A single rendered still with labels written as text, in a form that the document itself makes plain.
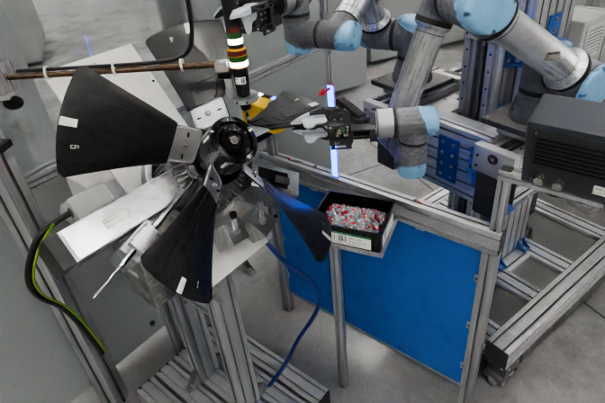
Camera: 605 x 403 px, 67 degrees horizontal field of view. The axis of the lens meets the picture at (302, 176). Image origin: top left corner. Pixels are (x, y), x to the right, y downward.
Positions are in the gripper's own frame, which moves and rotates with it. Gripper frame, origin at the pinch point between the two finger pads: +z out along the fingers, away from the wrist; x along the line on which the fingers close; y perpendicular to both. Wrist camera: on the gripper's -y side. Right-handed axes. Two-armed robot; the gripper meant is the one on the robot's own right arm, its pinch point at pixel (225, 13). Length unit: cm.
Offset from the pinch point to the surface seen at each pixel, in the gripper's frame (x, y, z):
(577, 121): -71, 25, -21
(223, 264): 4, 63, 14
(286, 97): 2.1, 29.4, -24.2
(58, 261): 15, 38, 46
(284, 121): -5.8, 29.2, -9.3
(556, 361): -87, 148, -65
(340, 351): -15, 125, -17
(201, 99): 9.4, 20.0, 2.9
